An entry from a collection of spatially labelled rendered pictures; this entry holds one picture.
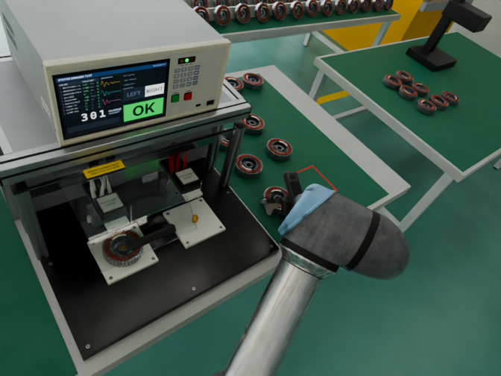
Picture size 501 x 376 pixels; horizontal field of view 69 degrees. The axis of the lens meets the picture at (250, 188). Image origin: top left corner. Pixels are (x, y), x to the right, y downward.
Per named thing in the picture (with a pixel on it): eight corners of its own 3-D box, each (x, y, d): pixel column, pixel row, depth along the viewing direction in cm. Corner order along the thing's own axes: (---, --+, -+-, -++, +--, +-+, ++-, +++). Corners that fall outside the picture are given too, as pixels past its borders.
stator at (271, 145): (282, 165, 152) (285, 159, 150) (260, 151, 155) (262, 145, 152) (294, 153, 160) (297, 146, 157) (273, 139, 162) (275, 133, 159)
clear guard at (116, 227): (197, 230, 90) (200, 215, 86) (101, 273, 77) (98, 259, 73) (138, 146, 105) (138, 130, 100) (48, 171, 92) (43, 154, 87)
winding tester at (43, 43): (218, 108, 107) (231, 42, 92) (60, 146, 84) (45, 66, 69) (155, 39, 124) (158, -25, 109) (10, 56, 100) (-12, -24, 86)
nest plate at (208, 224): (225, 230, 121) (226, 228, 120) (186, 249, 113) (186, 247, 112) (201, 198, 128) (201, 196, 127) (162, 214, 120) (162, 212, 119)
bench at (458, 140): (504, 170, 333) (575, 102, 279) (387, 255, 233) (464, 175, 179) (410, 100, 381) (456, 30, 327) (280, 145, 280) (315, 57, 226)
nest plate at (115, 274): (158, 262, 108) (159, 259, 107) (108, 285, 100) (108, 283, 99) (136, 224, 115) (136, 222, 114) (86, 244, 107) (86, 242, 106)
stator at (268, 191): (294, 213, 136) (297, 207, 133) (266, 215, 132) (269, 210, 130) (284, 191, 143) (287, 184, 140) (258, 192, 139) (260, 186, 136)
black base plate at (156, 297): (277, 251, 123) (279, 248, 122) (83, 361, 89) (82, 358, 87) (203, 160, 144) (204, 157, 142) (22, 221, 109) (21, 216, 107)
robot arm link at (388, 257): (448, 239, 61) (368, 245, 109) (387, 209, 62) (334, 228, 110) (420, 303, 59) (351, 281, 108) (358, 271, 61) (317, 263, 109)
